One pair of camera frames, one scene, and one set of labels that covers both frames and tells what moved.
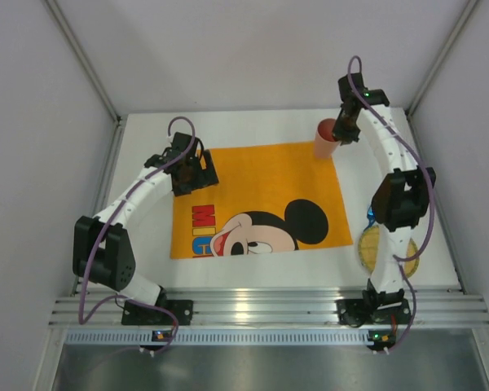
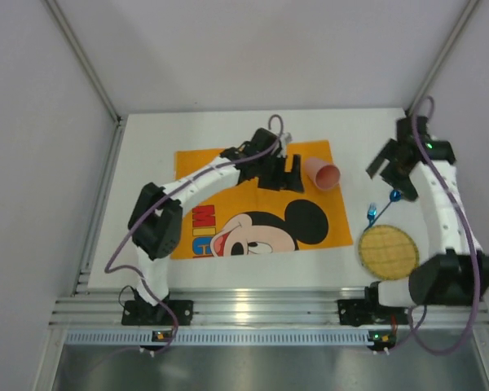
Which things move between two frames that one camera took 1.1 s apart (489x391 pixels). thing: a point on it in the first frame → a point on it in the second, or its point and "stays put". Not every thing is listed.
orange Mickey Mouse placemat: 269,198 stays put
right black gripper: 346,133 → 394,166
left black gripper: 201,175 → 277,172
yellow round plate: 368,251 stays put
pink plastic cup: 324,139 → 325,176
